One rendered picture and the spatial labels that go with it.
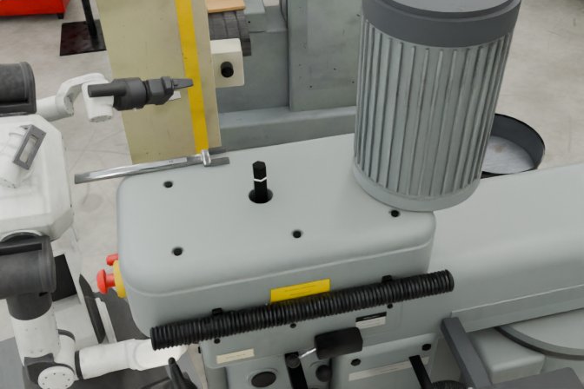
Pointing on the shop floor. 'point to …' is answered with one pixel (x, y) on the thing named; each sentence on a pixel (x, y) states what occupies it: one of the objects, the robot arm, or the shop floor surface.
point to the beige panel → (159, 46)
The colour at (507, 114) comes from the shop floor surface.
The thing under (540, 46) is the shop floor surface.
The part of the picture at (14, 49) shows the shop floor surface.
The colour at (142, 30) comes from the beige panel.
